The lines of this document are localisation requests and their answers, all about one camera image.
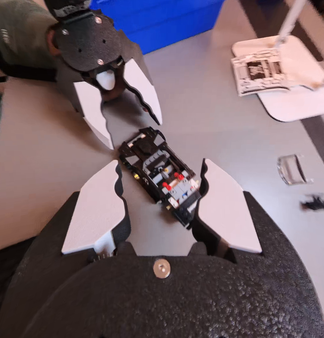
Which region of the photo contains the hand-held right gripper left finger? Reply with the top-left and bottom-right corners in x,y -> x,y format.
61,160 -> 132,260

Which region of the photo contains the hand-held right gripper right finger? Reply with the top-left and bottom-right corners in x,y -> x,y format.
191,158 -> 263,262

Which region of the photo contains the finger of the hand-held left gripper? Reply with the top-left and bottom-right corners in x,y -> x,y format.
73,80 -> 115,150
122,57 -> 163,126

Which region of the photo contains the blue plastic bin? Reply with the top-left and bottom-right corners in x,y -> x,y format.
91,0 -> 226,55

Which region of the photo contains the lego car model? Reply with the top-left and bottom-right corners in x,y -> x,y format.
118,127 -> 203,229

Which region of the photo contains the clear lego windshield piece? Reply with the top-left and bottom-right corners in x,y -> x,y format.
277,153 -> 314,186

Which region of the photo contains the small black lego assembly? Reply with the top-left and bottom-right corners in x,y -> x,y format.
302,194 -> 324,212

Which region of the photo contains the lego sticker sheet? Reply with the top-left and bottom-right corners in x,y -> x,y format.
230,49 -> 289,97

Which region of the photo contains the person's left hand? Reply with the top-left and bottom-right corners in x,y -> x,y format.
46,29 -> 62,57

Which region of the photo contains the white stand rod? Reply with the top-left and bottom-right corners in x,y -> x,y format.
273,0 -> 309,48

